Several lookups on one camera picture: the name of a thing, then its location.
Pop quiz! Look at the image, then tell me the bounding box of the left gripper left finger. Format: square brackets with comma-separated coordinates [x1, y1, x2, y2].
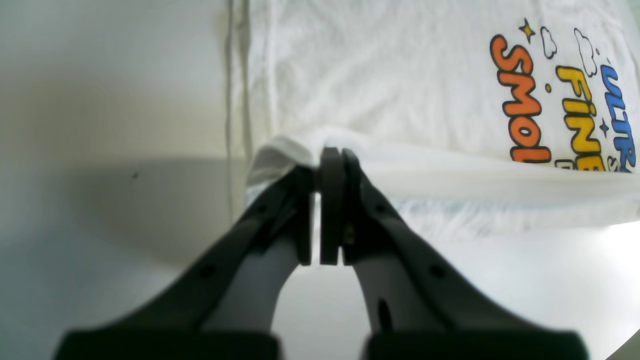
[55, 166, 314, 360]

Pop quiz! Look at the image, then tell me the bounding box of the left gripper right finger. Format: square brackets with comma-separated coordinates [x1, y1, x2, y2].
[318, 147, 589, 360]

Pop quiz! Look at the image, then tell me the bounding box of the white printed T-shirt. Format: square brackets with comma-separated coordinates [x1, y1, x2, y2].
[225, 0, 639, 239]

